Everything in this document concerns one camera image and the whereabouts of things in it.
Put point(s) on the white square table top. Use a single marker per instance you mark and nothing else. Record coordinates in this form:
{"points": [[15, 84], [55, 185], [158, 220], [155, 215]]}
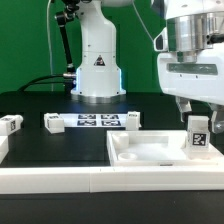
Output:
{"points": [[157, 148]]}

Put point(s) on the white left fence wall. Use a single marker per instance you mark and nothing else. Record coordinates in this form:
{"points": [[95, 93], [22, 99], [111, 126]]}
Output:
{"points": [[3, 147]]}

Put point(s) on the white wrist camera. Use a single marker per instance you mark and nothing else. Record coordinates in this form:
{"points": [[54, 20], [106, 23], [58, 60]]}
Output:
{"points": [[161, 41]]}

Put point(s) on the white fence wall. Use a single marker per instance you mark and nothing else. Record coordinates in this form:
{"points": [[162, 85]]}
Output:
{"points": [[3, 147], [109, 179]]}

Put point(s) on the fiducial marker sheet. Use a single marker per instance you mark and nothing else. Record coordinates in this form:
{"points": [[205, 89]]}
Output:
{"points": [[94, 120]]}

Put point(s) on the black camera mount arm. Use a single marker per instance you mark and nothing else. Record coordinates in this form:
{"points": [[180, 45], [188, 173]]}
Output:
{"points": [[62, 18]]}

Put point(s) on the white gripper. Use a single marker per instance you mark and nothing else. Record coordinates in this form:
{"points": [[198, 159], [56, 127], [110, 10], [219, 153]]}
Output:
{"points": [[202, 81]]}

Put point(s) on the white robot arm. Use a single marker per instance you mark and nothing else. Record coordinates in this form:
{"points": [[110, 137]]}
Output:
{"points": [[190, 51]]}

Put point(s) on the white front fence wall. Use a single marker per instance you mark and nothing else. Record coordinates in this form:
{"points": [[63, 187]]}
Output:
{"points": [[109, 179]]}

